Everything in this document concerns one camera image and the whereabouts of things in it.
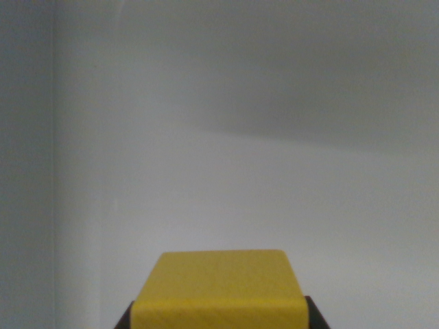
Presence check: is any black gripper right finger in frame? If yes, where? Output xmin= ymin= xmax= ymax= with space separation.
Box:
xmin=304 ymin=295 xmax=332 ymax=329

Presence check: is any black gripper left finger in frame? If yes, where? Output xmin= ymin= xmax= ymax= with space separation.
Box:
xmin=115 ymin=300 xmax=135 ymax=329

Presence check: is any yellow wooden cube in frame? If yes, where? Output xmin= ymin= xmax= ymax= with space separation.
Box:
xmin=130 ymin=249 xmax=309 ymax=329

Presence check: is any white plastic tray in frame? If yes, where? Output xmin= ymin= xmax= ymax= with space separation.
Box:
xmin=0 ymin=0 xmax=439 ymax=329

